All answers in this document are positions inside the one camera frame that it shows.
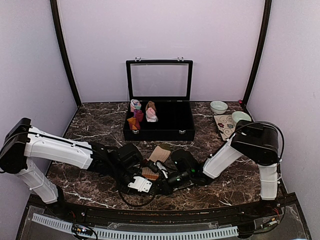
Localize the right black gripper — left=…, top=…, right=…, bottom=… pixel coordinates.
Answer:
left=151, top=170, right=193, bottom=197

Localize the striped brown beige sock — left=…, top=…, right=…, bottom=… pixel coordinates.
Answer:
left=142, top=143, right=171, bottom=181

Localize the pink patterned sock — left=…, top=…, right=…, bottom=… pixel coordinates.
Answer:
left=145, top=107, right=158, bottom=123

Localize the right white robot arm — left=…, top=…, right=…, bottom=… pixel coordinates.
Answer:
left=155, top=120, right=285, bottom=217

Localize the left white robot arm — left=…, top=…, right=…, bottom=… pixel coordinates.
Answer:
left=0, top=118, right=143, bottom=218

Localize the rolled orange sock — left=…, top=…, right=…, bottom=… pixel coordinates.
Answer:
left=127, top=117, right=141, bottom=131

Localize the small circuit board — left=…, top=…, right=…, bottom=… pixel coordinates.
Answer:
left=71, top=224, right=94, bottom=236

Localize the rolled purple red sock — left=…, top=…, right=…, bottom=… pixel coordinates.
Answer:
left=133, top=109, right=144, bottom=122

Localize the rolled pink white sock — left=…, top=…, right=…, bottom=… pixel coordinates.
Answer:
left=130, top=99, right=141, bottom=112

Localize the rolled brown sock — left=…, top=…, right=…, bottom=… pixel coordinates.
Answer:
left=145, top=101, right=157, bottom=112

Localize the floral square plate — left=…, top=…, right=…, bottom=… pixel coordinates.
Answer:
left=213, top=114, right=236, bottom=141

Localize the far pale green bowl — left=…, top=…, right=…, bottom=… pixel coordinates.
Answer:
left=210, top=100, right=228, bottom=115

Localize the pale green bowl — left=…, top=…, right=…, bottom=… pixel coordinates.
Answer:
left=231, top=111, right=252, bottom=125
left=210, top=100, right=228, bottom=115

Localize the black glass-lid storage box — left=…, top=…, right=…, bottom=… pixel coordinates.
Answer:
left=123, top=58, right=196, bottom=141

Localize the near pale green bowl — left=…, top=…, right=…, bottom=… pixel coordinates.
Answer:
left=231, top=111, right=252, bottom=125

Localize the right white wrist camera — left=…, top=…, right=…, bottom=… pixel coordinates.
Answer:
left=142, top=160, right=169, bottom=180

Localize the white slotted cable duct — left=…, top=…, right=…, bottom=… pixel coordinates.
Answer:
left=31, top=213, right=239, bottom=240

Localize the left black frame post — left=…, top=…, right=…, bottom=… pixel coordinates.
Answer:
left=50, top=0, right=82, bottom=108

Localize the black frame post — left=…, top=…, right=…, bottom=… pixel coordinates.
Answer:
left=242, top=0, right=272, bottom=109
left=50, top=0, right=82, bottom=108

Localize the right black frame post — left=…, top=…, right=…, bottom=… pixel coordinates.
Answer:
left=242, top=0, right=272, bottom=109

